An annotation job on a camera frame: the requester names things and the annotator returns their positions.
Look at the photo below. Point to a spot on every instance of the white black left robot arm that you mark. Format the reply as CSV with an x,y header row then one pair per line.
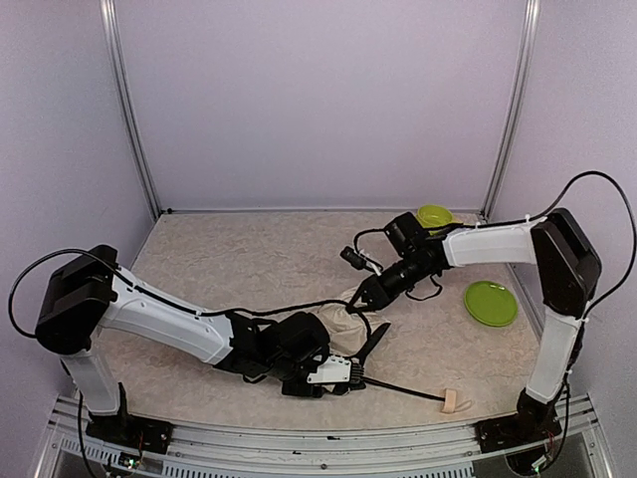
x,y
92,292

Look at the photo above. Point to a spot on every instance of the beige round plate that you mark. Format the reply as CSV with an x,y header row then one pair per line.
x,y
455,219

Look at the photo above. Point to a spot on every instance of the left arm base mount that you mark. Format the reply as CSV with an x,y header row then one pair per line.
x,y
140,433

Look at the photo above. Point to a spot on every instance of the green plastic bowl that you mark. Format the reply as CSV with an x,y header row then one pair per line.
x,y
431,210

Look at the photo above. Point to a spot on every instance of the right corner aluminium post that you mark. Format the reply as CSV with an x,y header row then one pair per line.
x,y
515,107

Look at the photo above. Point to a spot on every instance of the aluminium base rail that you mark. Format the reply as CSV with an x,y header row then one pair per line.
x,y
245,432

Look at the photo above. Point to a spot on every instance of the left corner aluminium post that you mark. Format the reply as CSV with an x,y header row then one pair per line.
x,y
117,61

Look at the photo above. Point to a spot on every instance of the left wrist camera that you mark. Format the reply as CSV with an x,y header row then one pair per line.
x,y
338,371

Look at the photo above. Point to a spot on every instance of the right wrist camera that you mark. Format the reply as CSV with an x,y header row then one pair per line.
x,y
359,261

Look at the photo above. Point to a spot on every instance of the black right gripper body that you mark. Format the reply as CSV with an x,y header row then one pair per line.
x,y
375,287

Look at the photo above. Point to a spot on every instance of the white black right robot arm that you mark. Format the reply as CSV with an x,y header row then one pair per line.
x,y
568,269

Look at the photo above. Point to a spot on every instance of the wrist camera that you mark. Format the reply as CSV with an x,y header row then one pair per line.
x,y
338,371
359,261

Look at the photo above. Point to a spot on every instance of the corner aluminium post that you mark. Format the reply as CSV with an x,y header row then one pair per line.
x,y
515,107
117,61

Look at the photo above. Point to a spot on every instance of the green flat plate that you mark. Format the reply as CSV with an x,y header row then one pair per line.
x,y
491,304

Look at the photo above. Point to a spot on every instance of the beige folding umbrella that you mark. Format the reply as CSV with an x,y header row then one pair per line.
x,y
353,336

